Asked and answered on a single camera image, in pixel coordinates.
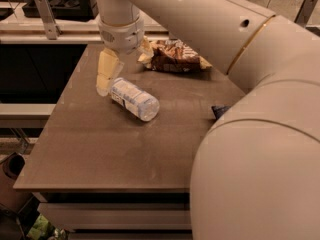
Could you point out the right metal rail bracket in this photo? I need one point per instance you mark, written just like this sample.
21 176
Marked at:
305 12

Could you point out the blue chip bag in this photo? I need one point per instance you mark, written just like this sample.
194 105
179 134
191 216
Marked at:
219 111

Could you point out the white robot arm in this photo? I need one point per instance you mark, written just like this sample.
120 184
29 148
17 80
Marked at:
256 175

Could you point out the left metal rail bracket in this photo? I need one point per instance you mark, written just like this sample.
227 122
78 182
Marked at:
47 16

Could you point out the green crumpled bag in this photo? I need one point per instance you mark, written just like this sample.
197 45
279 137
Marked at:
42 229

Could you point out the metal rail bracket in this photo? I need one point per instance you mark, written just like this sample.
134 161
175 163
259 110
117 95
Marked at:
305 12
47 16

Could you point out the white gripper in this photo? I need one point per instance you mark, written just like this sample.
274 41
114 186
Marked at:
122 38

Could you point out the metal guard rail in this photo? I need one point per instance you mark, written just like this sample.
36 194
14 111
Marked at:
38 34

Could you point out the clear blue plastic water bottle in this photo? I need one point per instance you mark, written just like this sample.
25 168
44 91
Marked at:
137 101

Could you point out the brown cardboard box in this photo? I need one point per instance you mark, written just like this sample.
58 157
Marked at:
10 198

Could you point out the brown chip bag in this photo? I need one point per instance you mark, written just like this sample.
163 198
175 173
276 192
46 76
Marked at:
174 56

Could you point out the black tray on floor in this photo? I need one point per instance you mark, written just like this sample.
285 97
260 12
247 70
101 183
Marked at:
74 10

